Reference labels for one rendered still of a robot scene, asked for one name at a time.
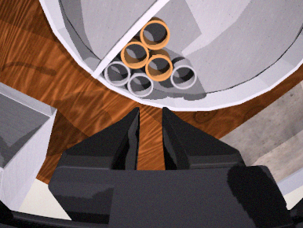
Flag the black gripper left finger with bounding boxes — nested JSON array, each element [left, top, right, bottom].
[[55, 107, 140, 170]]

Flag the grey metal bushing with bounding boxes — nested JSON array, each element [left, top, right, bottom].
[[127, 66, 153, 97], [170, 57, 196, 90], [104, 53, 132, 86]]

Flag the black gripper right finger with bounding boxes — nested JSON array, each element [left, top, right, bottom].
[[162, 107, 246, 170]]

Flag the white round turntable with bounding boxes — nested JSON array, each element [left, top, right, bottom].
[[39, 0, 303, 111]]

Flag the bronze bushing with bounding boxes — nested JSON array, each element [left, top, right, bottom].
[[145, 49, 173, 81], [140, 17, 170, 50], [121, 36, 149, 68]]

